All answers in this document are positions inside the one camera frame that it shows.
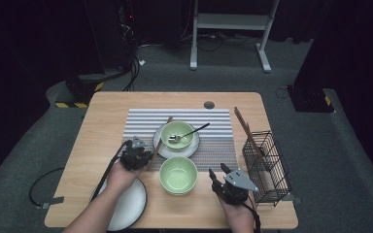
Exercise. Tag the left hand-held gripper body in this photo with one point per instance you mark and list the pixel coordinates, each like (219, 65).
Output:
(132, 158)

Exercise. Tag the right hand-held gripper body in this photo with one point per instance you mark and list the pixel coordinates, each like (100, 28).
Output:
(238, 187)

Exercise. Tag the white plate with dark rim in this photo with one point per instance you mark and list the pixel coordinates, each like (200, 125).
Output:
(178, 154)
(134, 207)

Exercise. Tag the green ceramic bowl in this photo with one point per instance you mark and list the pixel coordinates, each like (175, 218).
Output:
(170, 129)
(178, 174)
(178, 194)

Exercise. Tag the person's left hand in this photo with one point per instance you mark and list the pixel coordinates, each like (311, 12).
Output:
(121, 178)

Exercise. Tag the person's right hand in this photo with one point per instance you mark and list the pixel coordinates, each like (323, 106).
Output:
(239, 213)

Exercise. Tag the striped woven placemat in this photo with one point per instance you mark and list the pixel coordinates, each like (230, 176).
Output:
(213, 142)

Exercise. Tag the grey tape strip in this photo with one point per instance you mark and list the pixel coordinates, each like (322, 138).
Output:
(296, 200)
(55, 201)

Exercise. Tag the black stand base striped edge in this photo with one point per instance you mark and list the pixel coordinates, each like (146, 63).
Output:
(81, 90)
(307, 100)

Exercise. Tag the white paper scrap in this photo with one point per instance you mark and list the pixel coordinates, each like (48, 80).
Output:
(141, 62)

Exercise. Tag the black computer tower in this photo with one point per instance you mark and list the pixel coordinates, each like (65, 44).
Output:
(123, 32)

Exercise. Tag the white-framed desk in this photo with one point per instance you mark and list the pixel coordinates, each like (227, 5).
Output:
(233, 21)

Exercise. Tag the black curtain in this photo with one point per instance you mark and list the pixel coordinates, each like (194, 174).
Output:
(29, 48)
(353, 48)

